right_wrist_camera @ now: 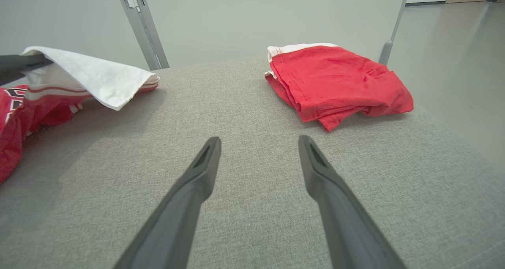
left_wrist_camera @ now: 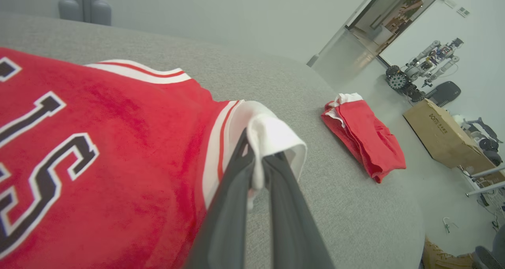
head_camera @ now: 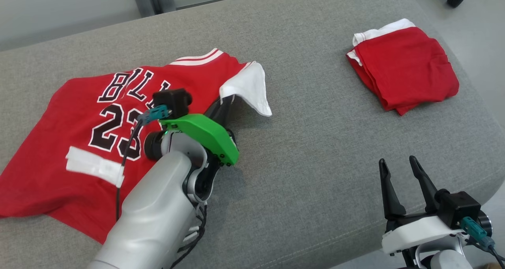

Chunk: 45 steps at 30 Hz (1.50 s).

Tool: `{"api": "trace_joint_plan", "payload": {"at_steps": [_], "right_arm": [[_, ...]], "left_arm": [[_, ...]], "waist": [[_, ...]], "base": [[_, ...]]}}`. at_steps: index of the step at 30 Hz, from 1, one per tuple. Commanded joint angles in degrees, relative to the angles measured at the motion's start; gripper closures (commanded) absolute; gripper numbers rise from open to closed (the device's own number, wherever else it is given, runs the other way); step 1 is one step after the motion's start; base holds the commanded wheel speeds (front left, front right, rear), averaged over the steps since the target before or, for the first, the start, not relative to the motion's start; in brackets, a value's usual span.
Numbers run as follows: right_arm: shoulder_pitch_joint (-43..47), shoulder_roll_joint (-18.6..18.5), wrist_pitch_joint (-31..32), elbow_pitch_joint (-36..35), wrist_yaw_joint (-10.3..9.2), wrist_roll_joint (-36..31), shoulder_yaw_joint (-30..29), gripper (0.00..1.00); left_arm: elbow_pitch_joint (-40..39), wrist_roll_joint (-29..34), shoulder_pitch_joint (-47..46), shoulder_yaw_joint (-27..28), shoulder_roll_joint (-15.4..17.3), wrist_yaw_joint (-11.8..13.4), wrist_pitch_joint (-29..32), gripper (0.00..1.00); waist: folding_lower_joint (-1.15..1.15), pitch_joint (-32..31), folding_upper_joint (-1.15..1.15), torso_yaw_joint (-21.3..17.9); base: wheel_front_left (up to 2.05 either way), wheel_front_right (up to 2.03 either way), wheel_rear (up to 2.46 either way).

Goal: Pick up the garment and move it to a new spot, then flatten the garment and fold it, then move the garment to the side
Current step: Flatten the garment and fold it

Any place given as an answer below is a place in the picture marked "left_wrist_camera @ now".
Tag glass door with frame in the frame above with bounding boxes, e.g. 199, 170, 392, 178
312, 0, 458, 88

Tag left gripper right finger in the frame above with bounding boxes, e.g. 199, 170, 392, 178
262, 151, 336, 269

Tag black floor cables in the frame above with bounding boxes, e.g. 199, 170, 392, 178
477, 194, 502, 231

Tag wheeled robot with arms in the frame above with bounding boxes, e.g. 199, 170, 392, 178
385, 37, 464, 103

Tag tan work boots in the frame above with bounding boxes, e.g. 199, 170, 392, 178
421, 237, 476, 269

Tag dark grey rounded object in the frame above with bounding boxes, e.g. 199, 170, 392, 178
473, 226, 505, 269

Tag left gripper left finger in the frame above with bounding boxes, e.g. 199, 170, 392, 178
184, 128, 256, 269

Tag brown cardboard box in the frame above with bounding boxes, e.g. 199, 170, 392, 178
403, 99, 490, 170

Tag black chair seat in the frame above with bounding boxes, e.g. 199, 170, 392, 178
425, 81, 461, 108

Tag white metal leg bar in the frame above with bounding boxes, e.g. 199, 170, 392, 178
460, 166, 505, 179
466, 181, 505, 197

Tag red shorts white stripes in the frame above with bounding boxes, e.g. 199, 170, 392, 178
321, 93, 407, 183

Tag grey double wall post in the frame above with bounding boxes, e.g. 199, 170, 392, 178
58, 0, 112, 26

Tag red basketball jersey white sleeves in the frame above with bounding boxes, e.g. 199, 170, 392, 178
0, 47, 307, 269

